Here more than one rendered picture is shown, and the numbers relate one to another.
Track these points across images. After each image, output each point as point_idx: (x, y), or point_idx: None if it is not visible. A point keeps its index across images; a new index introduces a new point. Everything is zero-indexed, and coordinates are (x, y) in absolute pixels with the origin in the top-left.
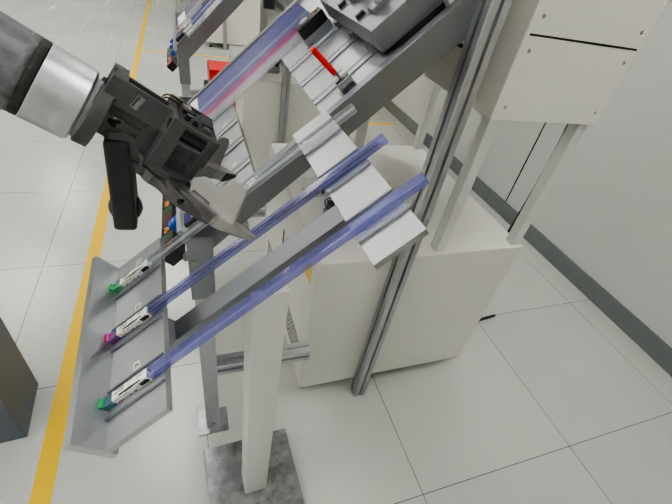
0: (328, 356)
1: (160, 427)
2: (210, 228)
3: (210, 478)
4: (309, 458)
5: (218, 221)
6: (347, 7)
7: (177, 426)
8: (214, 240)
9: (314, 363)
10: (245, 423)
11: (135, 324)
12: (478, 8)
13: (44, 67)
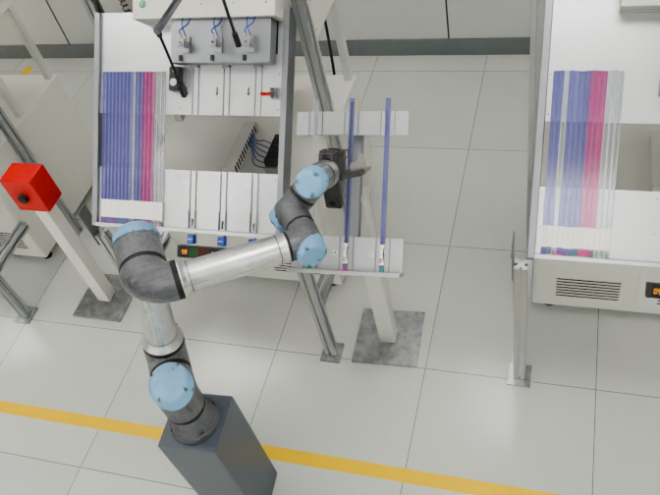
0: None
1: (318, 386)
2: None
3: (373, 360)
4: (392, 301)
5: (365, 170)
6: (220, 57)
7: (323, 375)
8: None
9: None
10: (375, 286)
11: (348, 252)
12: (296, 12)
13: (331, 166)
